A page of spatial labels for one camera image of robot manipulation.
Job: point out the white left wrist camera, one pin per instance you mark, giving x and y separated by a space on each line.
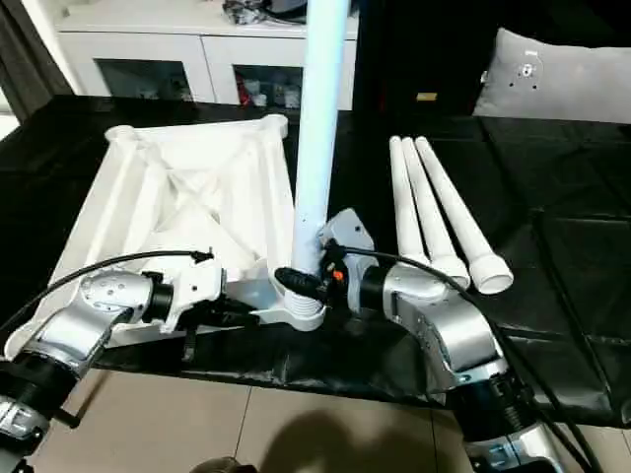
197 281

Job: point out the white plastic table leg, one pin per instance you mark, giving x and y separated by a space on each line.
315 148
438 231
469 231
405 207

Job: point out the grey pleated curtain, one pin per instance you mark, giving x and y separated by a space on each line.
29 54

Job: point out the grey cushion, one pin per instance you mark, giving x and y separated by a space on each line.
557 79

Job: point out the black work mat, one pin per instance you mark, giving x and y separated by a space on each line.
542 172

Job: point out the white glass-door cabinet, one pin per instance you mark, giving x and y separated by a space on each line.
197 54

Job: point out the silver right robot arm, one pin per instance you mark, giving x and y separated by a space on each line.
458 335

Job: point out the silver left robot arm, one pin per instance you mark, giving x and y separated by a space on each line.
74 330

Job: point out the grey round cooker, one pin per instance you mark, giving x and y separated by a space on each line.
288 5

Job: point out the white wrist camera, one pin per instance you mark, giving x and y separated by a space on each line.
350 229
197 281

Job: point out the white plastic table top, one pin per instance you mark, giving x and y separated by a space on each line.
123 222

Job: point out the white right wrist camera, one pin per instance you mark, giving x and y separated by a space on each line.
350 229

